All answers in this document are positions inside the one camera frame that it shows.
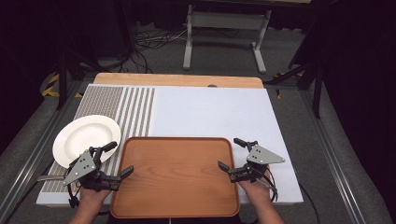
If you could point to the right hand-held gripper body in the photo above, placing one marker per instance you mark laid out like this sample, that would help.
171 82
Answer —
261 157

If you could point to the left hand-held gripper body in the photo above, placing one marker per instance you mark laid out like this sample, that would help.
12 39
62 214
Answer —
81 168

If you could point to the wooden tray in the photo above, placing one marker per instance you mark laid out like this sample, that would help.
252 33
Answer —
174 177

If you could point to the person's left hand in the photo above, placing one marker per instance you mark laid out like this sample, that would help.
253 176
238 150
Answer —
92 199

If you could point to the person's right hand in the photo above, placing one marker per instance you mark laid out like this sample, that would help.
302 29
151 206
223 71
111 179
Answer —
254 191

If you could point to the white plate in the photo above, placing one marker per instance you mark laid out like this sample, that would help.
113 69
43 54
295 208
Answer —
84 138

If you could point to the white mat with grey stripes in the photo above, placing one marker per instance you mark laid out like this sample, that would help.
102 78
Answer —
211 115

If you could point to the yellow black floor tape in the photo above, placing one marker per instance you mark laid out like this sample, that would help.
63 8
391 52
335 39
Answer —
51 88
278 90

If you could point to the person's dark clothing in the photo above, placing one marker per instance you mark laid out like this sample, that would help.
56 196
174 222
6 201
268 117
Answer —
174 220

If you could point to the black tripod stand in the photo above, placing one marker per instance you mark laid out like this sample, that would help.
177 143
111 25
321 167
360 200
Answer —
311 74
63 71

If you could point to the wooden table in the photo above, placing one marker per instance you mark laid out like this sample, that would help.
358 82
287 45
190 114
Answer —
177 80

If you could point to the grey metal stand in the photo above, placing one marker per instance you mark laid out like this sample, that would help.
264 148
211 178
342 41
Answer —
227 21

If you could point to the aluminium floor rail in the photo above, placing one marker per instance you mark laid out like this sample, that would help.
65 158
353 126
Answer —
34 149
334 155

